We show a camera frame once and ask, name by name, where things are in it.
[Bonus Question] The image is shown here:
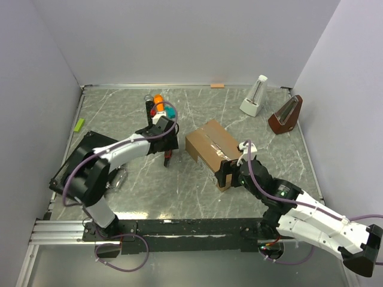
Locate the red black utility knife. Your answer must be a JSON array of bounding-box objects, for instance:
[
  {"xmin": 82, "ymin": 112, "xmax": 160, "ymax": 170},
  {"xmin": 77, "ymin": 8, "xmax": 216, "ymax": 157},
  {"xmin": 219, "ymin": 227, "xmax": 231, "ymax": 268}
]
[{"xmin": 163, "ymin": 150, "xmax": 172, "ymax": 167}]

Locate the brown cardboard express box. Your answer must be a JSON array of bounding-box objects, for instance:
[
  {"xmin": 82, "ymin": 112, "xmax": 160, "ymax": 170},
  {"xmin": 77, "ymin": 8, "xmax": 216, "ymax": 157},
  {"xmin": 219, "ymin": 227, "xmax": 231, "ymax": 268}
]
[{"xmin": 185, "ymin": 119, "xmax": 240, "ymax": 192}]

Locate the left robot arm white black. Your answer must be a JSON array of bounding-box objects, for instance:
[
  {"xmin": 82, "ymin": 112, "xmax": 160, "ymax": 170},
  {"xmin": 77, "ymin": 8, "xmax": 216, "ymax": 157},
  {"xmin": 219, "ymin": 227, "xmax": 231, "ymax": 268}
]
[{"xmin": 62, "ymin": 116, "xmax": 179, "ymax": 240}]

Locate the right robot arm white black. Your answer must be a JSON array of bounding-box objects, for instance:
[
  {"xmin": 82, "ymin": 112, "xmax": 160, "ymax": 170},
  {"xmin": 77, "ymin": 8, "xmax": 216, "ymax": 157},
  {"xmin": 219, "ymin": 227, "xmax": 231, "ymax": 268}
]
[{"xmin": 215, "ymin": 159, "xmax": 382, "ymax": 277}]

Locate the teal plastic block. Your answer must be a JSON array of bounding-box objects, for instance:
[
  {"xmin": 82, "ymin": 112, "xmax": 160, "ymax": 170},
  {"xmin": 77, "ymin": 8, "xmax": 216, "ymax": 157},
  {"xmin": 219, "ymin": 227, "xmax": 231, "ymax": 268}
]
[{"xmin": 165, "ymin": 106, "xmax": 176, "ymax": 119}]

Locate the black microphone silver head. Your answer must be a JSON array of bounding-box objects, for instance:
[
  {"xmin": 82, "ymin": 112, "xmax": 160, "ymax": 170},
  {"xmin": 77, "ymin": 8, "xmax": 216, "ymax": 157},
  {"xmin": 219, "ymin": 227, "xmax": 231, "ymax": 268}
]
[{"xmin": 144, "ymin": 94, "xmax": 154, "ymax": 127}]

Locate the brown wooden metronome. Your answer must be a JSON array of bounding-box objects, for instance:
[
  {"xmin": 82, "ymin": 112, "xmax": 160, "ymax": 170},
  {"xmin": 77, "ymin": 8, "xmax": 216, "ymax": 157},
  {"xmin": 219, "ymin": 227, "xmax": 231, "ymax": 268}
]
[{"xmin": 268, "ymin": 95, "xmax": 303, "ymax": 135}]

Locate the orange tape piece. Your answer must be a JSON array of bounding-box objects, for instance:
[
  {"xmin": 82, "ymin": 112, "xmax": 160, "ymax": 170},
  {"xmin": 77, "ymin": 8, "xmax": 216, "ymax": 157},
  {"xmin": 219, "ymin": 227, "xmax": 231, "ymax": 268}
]
[{"xmin": 210, "ymin": 84, "xmax": 225, "ymax": 88}]

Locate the black speaker case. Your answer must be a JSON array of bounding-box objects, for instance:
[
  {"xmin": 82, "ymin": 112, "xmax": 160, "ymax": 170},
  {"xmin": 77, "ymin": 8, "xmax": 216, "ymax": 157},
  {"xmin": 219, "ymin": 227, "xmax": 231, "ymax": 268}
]
[{"xmin": 49, "ymin": 130, "xmax": 117, "ymax": 195}]

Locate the white metronome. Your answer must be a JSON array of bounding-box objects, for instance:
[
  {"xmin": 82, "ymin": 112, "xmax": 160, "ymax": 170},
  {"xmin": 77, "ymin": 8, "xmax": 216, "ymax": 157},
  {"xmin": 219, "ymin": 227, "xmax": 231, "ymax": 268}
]
[{"xmin": 239, "ymin": 75, "xmax": 268, "ymax": 117}]

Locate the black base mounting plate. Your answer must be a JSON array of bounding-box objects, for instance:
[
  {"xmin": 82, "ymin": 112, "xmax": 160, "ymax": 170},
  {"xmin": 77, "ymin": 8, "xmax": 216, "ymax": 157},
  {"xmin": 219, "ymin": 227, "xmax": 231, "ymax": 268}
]
[{"xmin": 83, "ymin": 218, "xmax": 278, "ymax": 255}]

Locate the green plastic block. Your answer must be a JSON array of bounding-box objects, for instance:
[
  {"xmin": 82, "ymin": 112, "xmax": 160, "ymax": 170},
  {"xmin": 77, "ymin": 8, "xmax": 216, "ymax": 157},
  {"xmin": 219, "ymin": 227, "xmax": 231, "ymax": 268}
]
[{"xmin": 74, "ymin": 118, "xmax": 85, "ymax": 133}]

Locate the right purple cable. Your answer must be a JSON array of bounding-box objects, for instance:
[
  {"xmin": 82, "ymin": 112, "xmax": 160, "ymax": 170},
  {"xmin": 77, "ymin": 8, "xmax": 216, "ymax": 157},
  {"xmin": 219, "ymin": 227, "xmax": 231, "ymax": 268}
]
[{"xmin": 239, "ymin": 139, "xmax": 383, "ymax": 265}]

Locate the purple cable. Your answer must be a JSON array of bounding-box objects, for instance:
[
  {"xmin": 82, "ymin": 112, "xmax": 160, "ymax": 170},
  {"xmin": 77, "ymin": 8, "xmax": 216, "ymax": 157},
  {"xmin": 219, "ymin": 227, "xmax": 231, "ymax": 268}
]
[
  {"xmin": 239, "ymin": 139, "xmax": 383, "ymax": 265},
  {"xmin": 62, "ymin": 101, "xmax": 179, "ymax": 273}
]

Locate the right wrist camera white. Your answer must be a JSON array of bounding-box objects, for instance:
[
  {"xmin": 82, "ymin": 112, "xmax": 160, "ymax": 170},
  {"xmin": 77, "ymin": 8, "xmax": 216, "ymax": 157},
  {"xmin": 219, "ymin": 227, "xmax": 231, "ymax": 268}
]
[{"xmin": 237, "ymin": 142, "xmax": 257, "ymax": 166}]

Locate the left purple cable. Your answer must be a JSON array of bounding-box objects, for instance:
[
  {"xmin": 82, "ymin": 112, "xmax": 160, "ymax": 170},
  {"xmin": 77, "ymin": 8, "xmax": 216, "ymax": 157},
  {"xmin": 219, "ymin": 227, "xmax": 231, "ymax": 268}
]
[{"xmin": 62, "ymin": 101, "xmax": 179, "ymax": 273}]

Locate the aluminium rail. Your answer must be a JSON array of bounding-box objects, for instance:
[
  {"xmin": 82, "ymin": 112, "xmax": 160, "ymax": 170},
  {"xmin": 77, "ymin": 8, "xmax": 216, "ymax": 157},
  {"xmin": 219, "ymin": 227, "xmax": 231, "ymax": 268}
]
[{"xmin": 28, "ymin": 219, "xmax": 90, "ymax": 246}]

